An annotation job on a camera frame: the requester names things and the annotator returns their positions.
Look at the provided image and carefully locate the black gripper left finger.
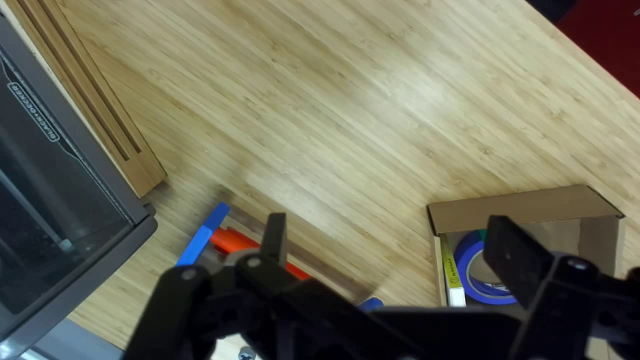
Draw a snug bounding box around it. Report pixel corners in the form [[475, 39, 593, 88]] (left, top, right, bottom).
[[257, 213, 290, 268]]

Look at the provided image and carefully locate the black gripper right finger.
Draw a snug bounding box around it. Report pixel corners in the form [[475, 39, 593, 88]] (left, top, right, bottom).
[[482, 215, 555, 311]]

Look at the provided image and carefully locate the brown cardboard carton box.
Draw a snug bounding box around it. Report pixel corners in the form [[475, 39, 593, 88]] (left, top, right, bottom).
[[426, 184, 626, 311]]

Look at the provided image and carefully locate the orange toy rod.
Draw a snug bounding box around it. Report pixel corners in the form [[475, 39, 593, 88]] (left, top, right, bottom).
[[209, 228, 312, 282]]

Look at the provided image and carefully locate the blue tape roll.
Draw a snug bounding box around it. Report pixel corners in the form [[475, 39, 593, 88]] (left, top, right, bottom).
[[454, 230, 519, 308]]

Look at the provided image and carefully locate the blue wooden toy workbench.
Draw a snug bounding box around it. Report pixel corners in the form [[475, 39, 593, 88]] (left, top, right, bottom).
[[176, 187, 387, 317]]

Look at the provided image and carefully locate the wooden slatted stand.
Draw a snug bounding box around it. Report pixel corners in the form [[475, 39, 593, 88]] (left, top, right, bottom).
[[6, 0, 168, 201]]

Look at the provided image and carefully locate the silver toaster oven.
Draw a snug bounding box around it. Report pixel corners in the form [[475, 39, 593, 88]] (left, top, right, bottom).
[[0, 13, 159, 360]]

